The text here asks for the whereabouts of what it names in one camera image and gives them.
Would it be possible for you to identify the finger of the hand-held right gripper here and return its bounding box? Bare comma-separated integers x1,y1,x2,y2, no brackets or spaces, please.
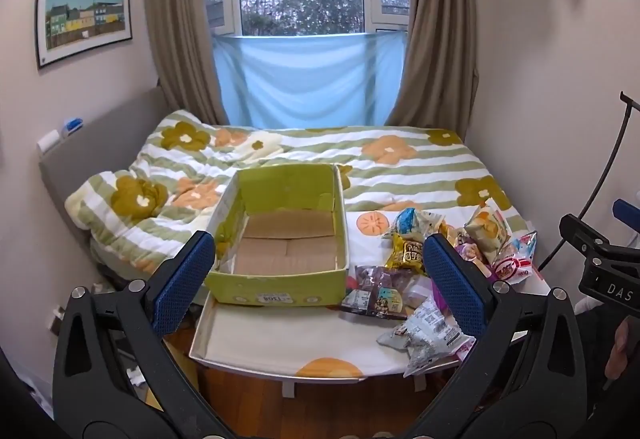
614,199,640,232
559,214,608,261

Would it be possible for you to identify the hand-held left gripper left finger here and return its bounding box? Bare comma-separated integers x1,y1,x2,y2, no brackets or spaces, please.
52,230,221,439

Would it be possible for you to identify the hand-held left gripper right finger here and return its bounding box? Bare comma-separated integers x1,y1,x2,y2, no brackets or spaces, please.
410,233,588,439

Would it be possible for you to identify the yellow snack packet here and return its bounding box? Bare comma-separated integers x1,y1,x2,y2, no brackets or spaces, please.
385,234,433,276

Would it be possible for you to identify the pile of snack packets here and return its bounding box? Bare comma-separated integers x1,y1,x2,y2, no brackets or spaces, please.
377,204,541,377

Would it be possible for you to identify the blue white snack packet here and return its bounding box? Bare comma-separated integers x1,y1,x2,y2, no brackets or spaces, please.
395,208,446,242

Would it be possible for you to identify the purple snack packet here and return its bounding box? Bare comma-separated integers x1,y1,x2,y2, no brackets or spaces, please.
341,265,436,320

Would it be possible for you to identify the green cardboard box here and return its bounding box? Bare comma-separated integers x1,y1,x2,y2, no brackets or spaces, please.
205,163,351,307

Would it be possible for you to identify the person's right hand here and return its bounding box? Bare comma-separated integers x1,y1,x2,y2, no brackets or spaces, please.
611,319,640,389

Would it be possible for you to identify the white low table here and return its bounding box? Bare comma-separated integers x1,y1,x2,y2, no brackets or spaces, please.
189,291,531,395

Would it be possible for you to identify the floral striped blanket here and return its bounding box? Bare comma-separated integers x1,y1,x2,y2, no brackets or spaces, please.
65,109,528,280

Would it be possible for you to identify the grey bed headboard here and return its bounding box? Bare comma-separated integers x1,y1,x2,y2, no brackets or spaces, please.
39,86,166,240

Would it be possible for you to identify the light blue cloth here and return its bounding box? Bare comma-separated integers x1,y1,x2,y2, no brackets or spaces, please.
212,32,408,130

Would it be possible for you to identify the brown curtain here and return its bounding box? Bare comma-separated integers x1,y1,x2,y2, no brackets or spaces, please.
385,0,481,145
142,0,228,125

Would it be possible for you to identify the black cable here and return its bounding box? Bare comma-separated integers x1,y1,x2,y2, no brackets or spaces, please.
537,92,640,272

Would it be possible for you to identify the framed wall poster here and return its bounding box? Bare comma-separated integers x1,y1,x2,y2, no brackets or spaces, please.
35,0,133,70

